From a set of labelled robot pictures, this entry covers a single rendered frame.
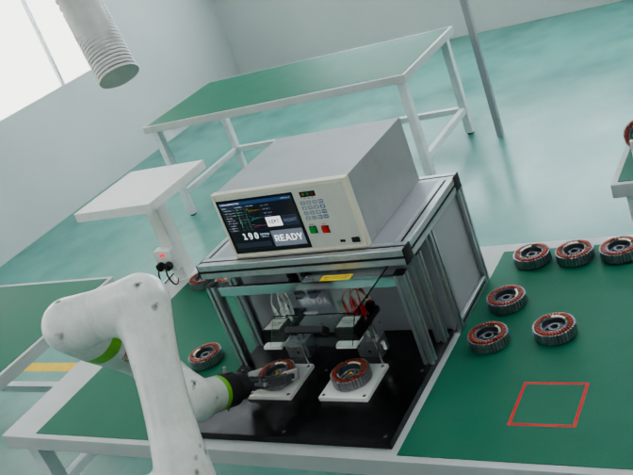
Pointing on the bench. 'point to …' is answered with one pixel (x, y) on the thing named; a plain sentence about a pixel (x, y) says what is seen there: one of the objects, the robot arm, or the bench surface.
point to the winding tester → (330, 184)
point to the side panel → (459, 259)
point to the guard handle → (307, 330)
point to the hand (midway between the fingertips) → (277, 374)
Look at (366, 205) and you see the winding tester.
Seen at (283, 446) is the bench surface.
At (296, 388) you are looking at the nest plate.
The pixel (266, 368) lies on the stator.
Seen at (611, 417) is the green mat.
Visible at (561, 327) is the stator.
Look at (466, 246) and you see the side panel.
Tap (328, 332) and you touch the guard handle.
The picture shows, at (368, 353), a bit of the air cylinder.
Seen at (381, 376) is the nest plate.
